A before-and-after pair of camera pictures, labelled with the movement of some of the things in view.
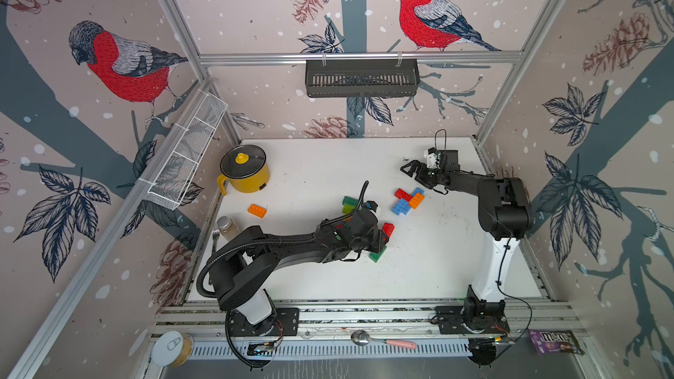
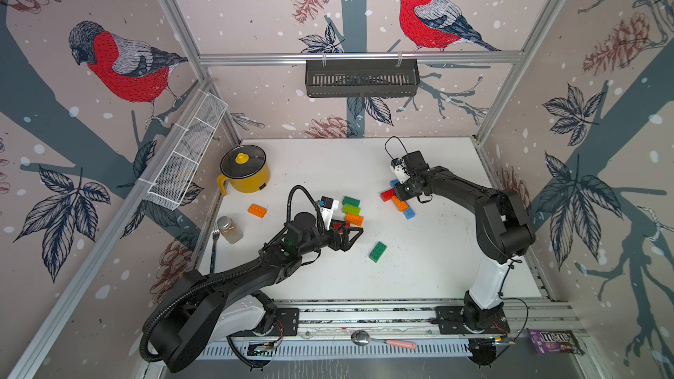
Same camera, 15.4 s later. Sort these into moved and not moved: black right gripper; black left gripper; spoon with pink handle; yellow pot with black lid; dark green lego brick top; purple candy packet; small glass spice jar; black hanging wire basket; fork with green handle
Moved: black left gripper; black right gripper
Not moved: dark green lego brick top; purple candy packet; fork with green handle; black hanging wire basket; spoon with pink handle; small glass spice jar; yellow pot with black lid
